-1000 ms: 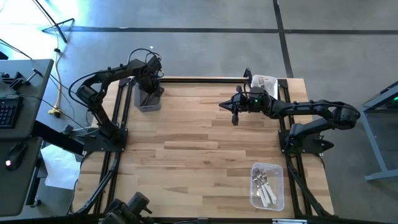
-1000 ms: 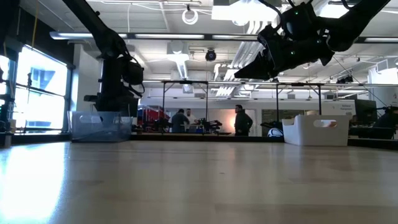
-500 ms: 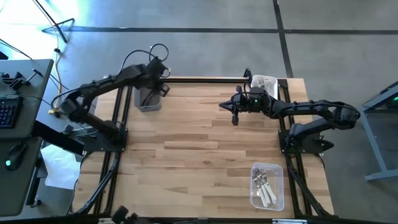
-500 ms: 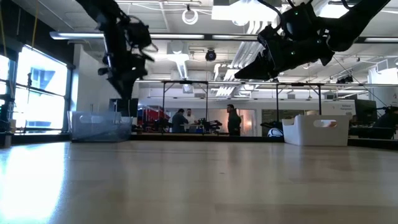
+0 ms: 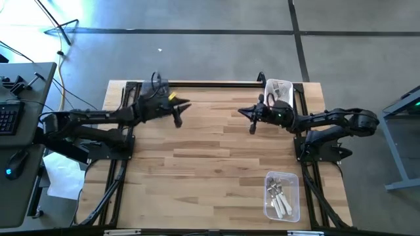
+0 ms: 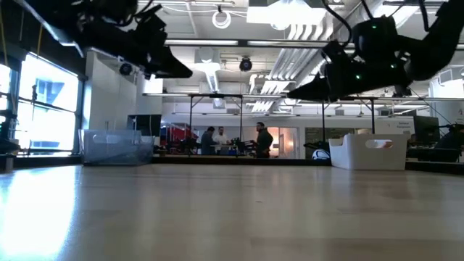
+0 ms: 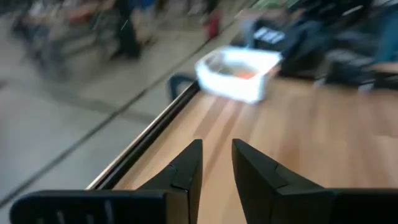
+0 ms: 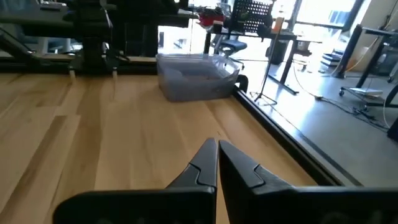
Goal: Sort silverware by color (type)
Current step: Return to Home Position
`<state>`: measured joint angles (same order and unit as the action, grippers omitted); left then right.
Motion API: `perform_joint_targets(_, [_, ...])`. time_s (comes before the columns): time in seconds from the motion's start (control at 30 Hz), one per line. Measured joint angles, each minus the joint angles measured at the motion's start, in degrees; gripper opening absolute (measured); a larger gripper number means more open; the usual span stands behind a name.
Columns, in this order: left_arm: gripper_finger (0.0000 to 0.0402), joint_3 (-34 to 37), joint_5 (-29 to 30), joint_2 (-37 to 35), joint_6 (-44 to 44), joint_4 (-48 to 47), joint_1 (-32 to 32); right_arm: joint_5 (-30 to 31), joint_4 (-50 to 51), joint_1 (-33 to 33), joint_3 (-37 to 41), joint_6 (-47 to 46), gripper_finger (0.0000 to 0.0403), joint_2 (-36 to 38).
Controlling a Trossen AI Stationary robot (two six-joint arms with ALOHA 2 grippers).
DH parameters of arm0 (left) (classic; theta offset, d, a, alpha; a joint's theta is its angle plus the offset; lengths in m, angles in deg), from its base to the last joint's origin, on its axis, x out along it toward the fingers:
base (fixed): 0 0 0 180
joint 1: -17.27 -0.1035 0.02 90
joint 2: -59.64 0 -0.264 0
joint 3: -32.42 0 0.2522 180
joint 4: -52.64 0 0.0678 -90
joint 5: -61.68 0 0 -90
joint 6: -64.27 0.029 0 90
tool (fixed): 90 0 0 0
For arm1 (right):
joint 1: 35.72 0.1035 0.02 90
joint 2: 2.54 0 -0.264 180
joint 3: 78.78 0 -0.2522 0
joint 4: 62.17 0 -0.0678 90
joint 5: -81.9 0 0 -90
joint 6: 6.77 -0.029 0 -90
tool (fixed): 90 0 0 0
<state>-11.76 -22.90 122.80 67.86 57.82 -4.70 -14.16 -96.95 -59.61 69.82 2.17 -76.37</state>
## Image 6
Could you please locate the person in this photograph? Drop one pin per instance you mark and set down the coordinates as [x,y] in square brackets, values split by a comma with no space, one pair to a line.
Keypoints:
[451,145]
[264,141]
[208,143]
[221,137]

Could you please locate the clear plastic bin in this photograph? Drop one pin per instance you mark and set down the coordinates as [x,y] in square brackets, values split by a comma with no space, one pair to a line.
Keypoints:
[119,145]

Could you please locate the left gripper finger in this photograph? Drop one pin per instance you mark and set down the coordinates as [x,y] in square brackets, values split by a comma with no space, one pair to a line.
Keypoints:
[170,67]

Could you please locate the long ceiling light bar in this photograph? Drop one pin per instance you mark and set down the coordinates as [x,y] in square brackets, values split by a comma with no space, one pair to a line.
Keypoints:
[243,43]

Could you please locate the soccer ball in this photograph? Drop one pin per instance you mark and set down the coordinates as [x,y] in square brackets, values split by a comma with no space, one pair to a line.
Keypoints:
[320,155]

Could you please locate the white ceiling light panel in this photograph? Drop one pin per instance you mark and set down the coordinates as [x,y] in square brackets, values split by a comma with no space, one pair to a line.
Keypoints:
[286,14]

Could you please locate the black metal rig frame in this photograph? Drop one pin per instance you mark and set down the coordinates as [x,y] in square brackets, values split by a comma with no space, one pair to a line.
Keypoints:
[348,98]
[215,95]

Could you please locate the black ceiling dome camera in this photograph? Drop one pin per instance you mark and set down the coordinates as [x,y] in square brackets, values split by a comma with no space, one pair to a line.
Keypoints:
[125,69]
[245,65]

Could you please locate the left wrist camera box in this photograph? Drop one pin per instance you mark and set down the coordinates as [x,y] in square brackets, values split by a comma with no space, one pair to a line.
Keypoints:
[152,25]

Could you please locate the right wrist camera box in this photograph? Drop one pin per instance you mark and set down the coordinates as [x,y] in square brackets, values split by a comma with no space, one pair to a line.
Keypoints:
[375,40]

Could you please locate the white plastic bin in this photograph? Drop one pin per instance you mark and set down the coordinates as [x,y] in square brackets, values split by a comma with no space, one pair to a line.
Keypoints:
[362,159]

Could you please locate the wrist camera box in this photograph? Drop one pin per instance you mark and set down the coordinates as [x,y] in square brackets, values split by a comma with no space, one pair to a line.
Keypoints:
[152,25]
[375,40]

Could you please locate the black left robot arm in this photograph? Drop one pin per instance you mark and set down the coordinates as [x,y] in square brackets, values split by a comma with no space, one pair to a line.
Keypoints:
[90,21]

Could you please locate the black background machine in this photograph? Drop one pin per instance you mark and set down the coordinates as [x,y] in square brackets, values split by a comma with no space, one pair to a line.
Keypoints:
[5,127]

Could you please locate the small black overhead camera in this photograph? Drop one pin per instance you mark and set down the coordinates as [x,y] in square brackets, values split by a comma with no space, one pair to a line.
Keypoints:
[402,93]

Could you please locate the white sign board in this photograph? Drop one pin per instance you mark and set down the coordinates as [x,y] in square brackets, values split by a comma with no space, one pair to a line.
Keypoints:
[395,126]

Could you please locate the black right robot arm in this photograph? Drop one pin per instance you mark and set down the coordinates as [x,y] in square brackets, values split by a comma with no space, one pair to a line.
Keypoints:
[435,43]

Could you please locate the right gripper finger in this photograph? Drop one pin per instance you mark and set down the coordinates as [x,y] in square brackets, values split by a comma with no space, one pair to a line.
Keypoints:
[315,90]

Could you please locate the black background robot arm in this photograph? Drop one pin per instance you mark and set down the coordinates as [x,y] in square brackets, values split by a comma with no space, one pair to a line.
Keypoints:
[246,145]

